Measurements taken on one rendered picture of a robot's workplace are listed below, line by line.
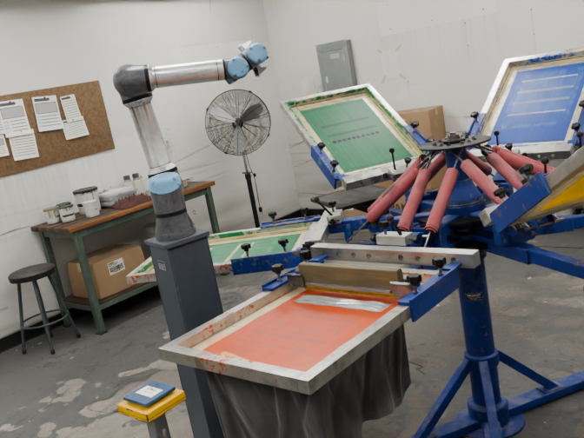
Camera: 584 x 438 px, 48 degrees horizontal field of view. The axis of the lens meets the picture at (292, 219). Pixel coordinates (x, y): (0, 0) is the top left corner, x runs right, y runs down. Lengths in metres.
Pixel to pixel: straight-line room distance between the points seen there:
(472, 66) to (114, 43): 3.24
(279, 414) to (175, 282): 0.74
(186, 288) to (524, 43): 4.41
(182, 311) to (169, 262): 0.19
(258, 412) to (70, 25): 4.65
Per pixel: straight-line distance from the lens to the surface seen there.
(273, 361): 1.87
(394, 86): 6.82
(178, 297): 2.46
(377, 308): 2.10
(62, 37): 6.07
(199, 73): 2.42
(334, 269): 2.24
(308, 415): 1.85
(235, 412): 2.09
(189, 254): 2.45
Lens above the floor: 1.72
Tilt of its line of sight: 12 degrees down
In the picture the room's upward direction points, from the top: 10 degrees counter-clockwise
